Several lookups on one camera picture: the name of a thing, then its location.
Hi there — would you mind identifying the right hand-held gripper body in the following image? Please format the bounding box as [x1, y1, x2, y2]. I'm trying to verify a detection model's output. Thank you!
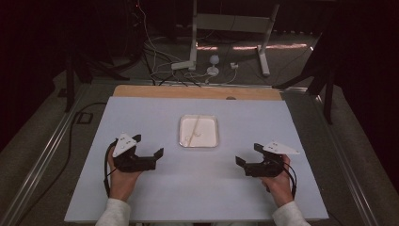
[245, 140, 300, 178]

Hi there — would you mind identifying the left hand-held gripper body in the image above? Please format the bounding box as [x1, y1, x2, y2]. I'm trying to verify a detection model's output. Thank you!
[111, 133, 157, 173]

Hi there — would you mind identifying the white square tray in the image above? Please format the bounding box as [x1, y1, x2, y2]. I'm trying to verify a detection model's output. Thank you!
[178, 114, 220, 149]

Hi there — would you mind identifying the person's right hand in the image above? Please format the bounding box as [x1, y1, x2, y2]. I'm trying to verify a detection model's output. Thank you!
[260, 153, 295, 208]

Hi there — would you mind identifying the person's left hand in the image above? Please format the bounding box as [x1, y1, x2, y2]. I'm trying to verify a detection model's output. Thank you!
[107, 154, 142, 202]

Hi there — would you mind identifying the pale blue table cover sheet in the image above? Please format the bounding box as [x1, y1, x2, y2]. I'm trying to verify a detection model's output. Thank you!
[64, 96, 329, 223]

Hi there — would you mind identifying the black square floor plate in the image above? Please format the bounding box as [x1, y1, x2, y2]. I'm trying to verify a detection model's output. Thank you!
[75, 111, 94, 124]

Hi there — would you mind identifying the white power strip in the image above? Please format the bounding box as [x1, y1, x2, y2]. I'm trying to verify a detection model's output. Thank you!
[170, 59, 196, 71]

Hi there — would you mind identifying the black stand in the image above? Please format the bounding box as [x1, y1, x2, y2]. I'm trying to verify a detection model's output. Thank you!
[63, 51, 130, 113]
[272, 29, 336, 125]

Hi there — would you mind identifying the white round desk lamp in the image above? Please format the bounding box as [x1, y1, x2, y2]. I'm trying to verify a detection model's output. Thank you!
[206, 54, 221, 77]

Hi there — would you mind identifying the white metal stand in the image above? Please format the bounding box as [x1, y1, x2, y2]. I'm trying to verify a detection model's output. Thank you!
[188, 0, 280, 77]

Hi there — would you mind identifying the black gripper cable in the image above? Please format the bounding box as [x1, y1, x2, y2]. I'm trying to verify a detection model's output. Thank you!
[104, 140, 119, 199]
[275, 158, 297, 200]

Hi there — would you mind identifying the black floor cable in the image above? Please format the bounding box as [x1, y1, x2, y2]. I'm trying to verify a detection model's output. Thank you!
[15, 101, 108, 226]

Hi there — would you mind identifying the aluminium floor rail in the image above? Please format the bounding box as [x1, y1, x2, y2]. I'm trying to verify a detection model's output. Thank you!
[309, 89, 389, 226]
[0, 82, 92, 226]

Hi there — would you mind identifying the white cable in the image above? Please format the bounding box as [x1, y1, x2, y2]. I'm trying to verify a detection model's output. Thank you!
[136, 0, 177, 64]

